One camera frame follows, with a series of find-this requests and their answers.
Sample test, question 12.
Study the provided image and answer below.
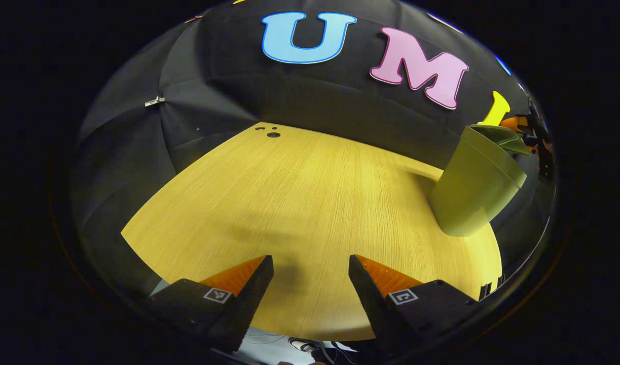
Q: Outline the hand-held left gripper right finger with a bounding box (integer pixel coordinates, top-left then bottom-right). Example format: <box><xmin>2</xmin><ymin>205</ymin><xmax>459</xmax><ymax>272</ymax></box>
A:
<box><xmin>348</xmin><ymin>254</ymin><xmax>478</xmax><ymax>355</ymax></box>

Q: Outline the pale green desktop garbage bin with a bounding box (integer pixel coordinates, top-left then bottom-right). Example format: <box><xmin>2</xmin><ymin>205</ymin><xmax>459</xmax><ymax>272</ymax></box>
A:
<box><xmin>430</xmin><ymin>124</ymin><xmax>532</xmax><ymax>237</ymax></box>

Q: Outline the wooden desktop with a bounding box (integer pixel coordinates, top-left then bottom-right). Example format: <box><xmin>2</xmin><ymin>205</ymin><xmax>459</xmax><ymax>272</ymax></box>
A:
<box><xmin>121</xmin><ymin>122</ymin><xmax>503</xmax><ymax>342</ymax></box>

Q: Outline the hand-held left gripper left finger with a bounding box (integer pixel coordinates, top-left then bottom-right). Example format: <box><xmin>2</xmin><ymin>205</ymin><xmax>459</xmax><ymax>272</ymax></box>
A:
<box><xmin>147</xmin><ymin>254</ymin><xmax>275</xmax><ymax>354</ymax></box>

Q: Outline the black backdrop cloth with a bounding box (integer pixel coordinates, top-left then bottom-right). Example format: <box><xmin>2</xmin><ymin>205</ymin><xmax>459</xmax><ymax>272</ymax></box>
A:
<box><xmin>71</xmin><ymin>0</ymin><xmax>556</xmax><ymax>300</ymax></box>

